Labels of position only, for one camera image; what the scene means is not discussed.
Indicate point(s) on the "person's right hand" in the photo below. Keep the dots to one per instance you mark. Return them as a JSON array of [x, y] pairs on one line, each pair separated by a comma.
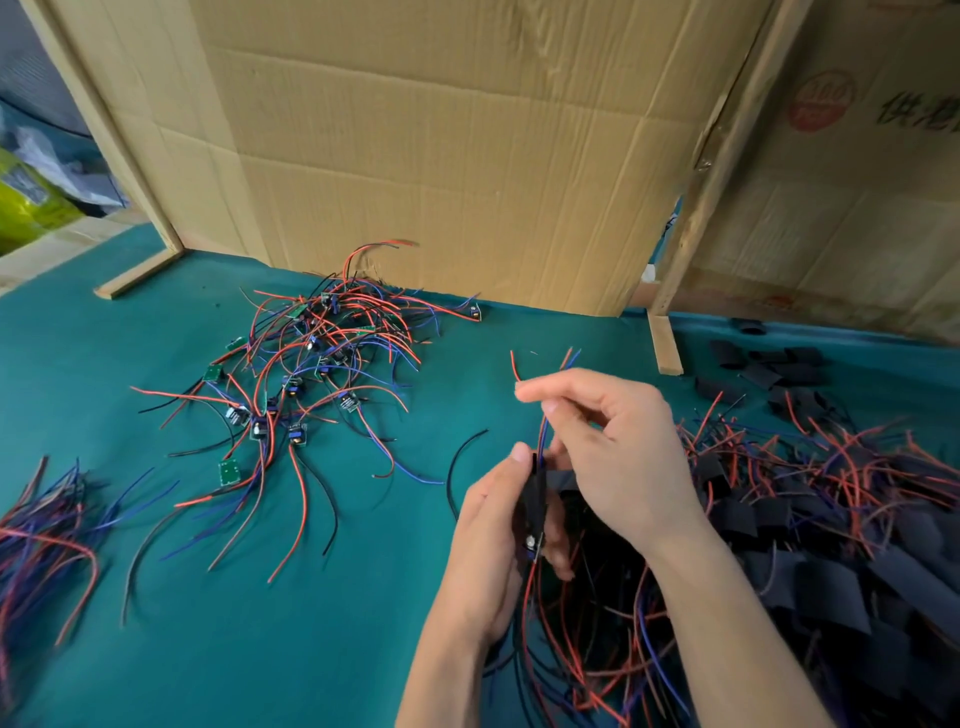
[[630, 465]]

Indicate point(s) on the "person's left hand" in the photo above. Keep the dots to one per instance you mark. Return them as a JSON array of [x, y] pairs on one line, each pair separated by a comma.
[[484, 555]]

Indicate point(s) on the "person's left thumb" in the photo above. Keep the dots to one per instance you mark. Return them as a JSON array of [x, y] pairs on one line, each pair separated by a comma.
[[504, 480]]

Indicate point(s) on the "person's right thumb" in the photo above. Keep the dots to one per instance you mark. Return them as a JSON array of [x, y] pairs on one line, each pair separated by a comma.
[[571, 436]]

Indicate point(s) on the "person's left forearm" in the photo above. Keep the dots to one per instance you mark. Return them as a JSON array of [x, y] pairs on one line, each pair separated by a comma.
[[442, 675]]

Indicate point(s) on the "person's right forearm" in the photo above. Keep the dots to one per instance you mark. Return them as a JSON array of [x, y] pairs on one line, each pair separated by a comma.
[[727, 637]]

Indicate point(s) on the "group of empty black sleeves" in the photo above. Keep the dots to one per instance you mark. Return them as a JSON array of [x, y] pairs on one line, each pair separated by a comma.
[[795, 373]]

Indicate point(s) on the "green table cloth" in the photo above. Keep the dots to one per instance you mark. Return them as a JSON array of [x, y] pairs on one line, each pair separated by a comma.
[[337, 645]]

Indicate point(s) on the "large brown cardboard sheet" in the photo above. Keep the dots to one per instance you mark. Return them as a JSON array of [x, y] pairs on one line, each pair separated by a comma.
[[450, 150]]

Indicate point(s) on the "cardboard box with red print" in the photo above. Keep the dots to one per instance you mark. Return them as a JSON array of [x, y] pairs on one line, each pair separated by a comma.
[[847, 202]]

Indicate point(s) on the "grey clear plastic bag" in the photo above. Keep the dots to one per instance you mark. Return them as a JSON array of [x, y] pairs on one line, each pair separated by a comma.
[[67, 169]]

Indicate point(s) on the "yellow-green plastic bag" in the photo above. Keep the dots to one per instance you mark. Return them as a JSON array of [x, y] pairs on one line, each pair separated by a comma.
[[22, 217]]

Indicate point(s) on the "wooden frame post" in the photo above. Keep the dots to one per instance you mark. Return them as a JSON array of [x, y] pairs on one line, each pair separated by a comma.
[[712, 187], [112, 161]]

